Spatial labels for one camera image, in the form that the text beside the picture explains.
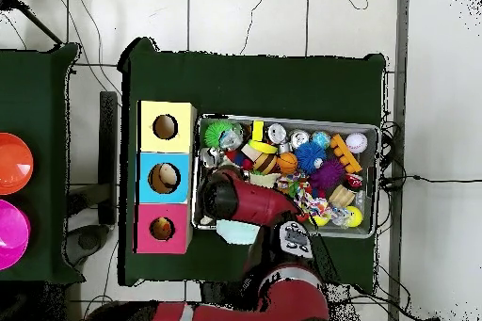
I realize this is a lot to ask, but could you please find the blue fuzzy ball with eyes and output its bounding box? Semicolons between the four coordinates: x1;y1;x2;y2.
295;141;328;174

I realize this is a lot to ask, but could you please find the mint green waffle cloth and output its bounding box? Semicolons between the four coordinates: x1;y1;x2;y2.
217;218;261;247

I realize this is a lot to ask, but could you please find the purple spiky ball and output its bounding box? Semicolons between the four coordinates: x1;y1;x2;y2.
310;159;347;198

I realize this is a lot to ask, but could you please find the yellow plush duck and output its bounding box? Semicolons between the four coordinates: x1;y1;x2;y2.
153;218;174;240

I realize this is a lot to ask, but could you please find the wooden box with three holes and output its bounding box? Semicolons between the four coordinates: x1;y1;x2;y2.
135;100;199;255

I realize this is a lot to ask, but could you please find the yellow plastic block toy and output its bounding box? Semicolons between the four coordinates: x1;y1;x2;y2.
248;120;279;155

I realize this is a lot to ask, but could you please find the green spiky ball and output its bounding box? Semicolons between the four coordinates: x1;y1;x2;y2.
203;120;236;151

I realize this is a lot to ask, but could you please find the silver metal can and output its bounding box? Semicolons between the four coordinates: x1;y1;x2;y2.
266;122;288;145

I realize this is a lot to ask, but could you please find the small orange basketball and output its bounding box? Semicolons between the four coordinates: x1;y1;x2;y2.
275;152;299;175

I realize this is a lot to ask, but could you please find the dark green table cloth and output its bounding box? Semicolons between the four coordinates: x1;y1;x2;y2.
0;41;80;283
119;37;389;287

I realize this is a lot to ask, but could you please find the orange plastic block toy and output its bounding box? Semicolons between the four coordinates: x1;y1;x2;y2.
329;134;362;175

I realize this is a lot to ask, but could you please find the white baseball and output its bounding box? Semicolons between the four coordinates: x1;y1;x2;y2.
345;132;370;155

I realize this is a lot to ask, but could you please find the yellow ball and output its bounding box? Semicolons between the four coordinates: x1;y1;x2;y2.
344;205;364;229

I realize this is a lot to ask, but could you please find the orange plate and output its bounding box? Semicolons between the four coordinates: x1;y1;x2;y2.
0;132;35;196

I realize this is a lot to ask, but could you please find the magenta plate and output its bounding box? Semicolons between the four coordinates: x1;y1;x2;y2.
0;199;31;271

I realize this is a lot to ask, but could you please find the shallow wire mesh bin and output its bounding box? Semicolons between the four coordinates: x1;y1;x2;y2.
194;113;380;239

